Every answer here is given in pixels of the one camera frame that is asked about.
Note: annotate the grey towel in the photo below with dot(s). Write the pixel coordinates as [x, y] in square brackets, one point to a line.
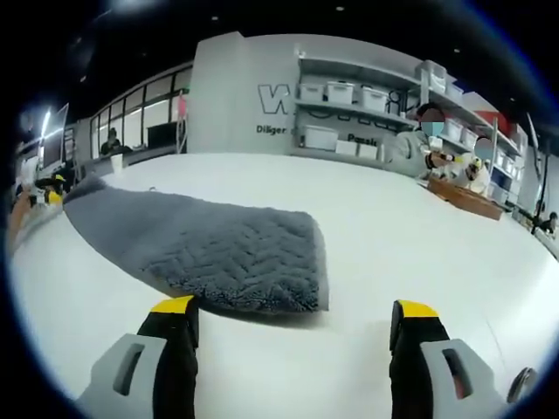
[209, 244]

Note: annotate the flat white storage box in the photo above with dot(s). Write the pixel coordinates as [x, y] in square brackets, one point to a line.
[346, 147]

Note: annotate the black counter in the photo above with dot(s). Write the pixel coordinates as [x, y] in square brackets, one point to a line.
[131, 158]

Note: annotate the round metal part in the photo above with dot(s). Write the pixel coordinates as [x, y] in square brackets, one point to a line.
[522, 386]

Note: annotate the black monitor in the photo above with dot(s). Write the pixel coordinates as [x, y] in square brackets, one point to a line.
[162, 135]

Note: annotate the pink cloth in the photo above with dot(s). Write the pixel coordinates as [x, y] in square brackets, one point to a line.
[181, 107]

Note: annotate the wooden tray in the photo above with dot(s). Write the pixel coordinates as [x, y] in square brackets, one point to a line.
[465, 198]

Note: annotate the black stand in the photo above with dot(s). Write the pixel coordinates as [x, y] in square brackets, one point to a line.
[539, 170]

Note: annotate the small white storage box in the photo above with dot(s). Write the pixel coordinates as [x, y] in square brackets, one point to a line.
[367, 151]

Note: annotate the large white storage box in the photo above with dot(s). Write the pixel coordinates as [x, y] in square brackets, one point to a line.
[321, 138]

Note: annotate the grey metal shelf rack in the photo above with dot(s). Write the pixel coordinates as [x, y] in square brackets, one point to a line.
[406, 113]

